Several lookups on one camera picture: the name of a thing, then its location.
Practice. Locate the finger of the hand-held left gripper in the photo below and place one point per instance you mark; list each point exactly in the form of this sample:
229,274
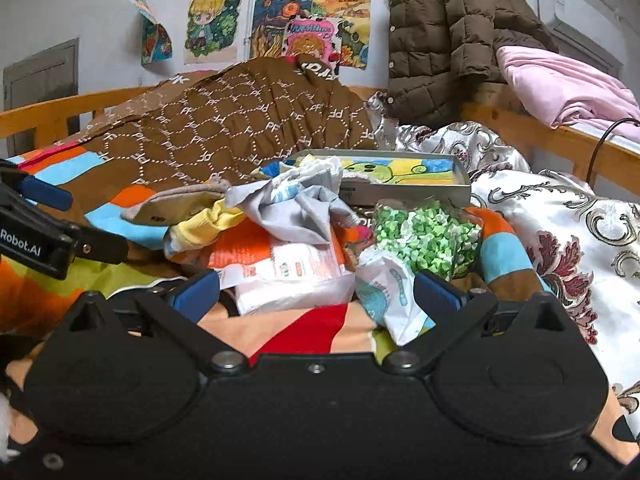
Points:
100,249
45,192

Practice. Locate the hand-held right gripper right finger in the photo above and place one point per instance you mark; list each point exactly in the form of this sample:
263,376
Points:
435,295

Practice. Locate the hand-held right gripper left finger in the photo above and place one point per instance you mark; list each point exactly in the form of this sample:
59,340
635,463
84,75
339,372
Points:
197,290

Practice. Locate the yellow white sock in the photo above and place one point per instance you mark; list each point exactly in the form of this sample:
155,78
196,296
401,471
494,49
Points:
205,227

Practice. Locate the colourful cartoon storage box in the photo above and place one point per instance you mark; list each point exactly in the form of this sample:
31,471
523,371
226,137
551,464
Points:
415,170

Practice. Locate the grey printed cloth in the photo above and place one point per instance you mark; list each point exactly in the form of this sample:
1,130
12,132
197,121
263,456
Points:
300,210

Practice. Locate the white printed plastic bag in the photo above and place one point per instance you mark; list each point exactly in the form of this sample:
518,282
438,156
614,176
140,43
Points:
385,290

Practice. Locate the bag of green paper stars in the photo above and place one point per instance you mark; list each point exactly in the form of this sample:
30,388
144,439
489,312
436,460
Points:
425,235

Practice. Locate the orange white plastic packet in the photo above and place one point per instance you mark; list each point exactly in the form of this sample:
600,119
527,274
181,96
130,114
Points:
280,265

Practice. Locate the grey door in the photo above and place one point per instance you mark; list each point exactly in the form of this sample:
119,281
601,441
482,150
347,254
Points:
40,80

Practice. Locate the white floral bedsheet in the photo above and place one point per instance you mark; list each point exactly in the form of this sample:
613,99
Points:
550,210

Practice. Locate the brown patterned quilt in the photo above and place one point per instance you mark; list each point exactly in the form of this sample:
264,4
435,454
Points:
200,125

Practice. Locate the folded colourful paper drawing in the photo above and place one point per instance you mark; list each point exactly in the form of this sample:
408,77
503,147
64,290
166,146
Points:
152,35

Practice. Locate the pink blanket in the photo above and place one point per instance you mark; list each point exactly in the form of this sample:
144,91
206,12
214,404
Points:
565,85

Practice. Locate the brown puffer jacket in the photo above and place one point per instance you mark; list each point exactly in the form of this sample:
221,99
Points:
435,35

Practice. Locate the white air conditioner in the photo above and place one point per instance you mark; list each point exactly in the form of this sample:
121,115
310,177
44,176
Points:
575,10

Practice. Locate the wooden bed frame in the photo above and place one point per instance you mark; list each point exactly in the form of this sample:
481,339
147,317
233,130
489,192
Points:
540,137

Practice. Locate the group of colourful wall drawings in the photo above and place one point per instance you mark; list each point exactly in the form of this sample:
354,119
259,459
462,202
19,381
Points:
280,20

